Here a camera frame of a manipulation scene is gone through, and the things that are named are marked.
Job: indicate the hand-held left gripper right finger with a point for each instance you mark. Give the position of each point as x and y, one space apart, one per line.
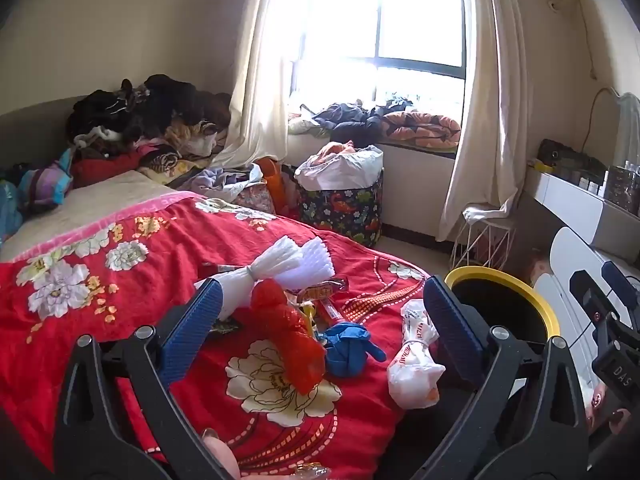
452 330

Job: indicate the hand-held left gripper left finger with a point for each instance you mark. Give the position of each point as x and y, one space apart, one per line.
192 330

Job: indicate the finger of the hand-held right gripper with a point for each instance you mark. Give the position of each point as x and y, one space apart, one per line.
582 285
616 275

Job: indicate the white printed plastic bag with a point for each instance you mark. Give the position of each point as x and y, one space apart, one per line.
415 380

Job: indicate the yellow rimmed black trash bin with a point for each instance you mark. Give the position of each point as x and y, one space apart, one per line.
500 275

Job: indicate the red plastic bag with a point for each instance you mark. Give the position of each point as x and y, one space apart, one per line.
280 325

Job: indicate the person's right hand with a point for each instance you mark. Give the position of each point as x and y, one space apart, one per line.
607 412

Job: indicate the person's left hand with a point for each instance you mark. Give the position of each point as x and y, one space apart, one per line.
222 457

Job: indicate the orange haired doll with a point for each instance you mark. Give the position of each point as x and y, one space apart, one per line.
537 267

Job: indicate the red floral blanket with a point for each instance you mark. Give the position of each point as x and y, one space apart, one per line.
150 270

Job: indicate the white vanity desk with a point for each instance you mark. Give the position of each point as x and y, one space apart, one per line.
575 205

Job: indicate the black cosmetics organizer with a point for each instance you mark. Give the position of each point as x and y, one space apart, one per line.
622 187

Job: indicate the blue glove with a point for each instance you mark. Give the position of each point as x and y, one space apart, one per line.
345 350

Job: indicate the yellow wrapper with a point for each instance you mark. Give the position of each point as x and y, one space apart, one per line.
310 317

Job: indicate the dark green bag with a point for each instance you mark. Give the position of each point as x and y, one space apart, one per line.
565 157

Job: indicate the shiny candy wrapper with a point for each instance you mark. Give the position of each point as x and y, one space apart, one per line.
320 290

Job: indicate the arched mirror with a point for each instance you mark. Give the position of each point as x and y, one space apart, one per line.
627 130

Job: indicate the dinosaur print basket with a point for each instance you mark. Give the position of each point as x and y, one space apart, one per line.
345 210

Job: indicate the beige bed sheet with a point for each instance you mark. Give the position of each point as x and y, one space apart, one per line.
75 210

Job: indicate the orange bag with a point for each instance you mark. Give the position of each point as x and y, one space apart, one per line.
272 180

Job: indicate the red cloth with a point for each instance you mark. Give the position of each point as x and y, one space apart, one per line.
107 167

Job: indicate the cream curtain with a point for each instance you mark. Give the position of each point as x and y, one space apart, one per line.
260 85
490 110

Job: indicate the purple blue cloth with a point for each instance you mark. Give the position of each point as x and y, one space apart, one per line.
45 180

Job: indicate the pile of dark clothes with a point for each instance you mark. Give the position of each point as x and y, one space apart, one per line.
150 105

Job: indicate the white green cloth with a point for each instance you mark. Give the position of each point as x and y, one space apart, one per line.
305 125

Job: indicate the beige bed headboard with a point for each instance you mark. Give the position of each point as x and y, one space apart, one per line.
30 130

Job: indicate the window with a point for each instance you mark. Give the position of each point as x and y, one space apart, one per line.
380 20

